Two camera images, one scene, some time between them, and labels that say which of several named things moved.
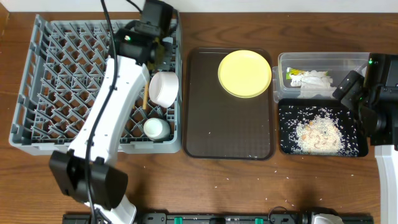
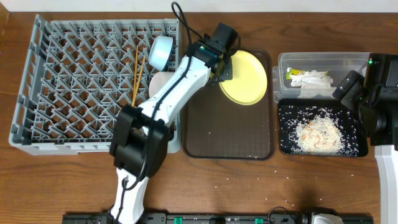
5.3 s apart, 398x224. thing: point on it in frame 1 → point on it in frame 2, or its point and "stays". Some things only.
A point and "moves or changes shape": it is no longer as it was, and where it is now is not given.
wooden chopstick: [145, 97] moves or changes shape
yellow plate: [244, 73] moves or changes shape
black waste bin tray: [320, 127] stays
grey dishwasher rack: [63, 72] stays
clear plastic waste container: [314, 74] stays
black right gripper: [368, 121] stays
